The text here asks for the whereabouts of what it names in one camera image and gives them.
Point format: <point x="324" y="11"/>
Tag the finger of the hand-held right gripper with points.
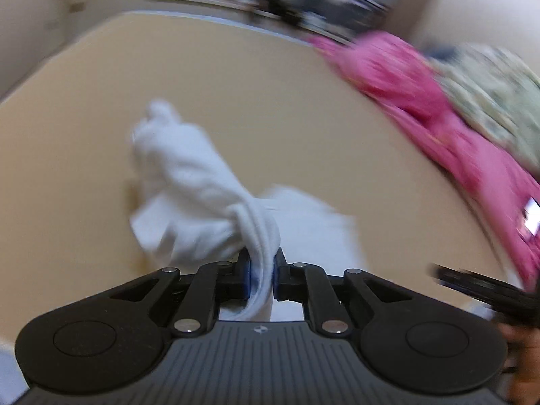
<point x="468" y="282"/>

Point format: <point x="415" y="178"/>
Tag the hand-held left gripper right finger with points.
<point x="276" y="280"/>

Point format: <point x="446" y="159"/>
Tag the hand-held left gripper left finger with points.
<point x="247" y="276"/>

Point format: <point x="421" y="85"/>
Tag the white long-sleeve shirt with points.
<point x="190" y="185"/>

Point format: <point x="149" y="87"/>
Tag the person's right hand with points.
<point x="525" y="358"/>

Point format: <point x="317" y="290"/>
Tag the green floral cloth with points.
<point x="489" y="88"/>

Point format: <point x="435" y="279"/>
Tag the pink cloth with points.
<point x="422" y="93"/>

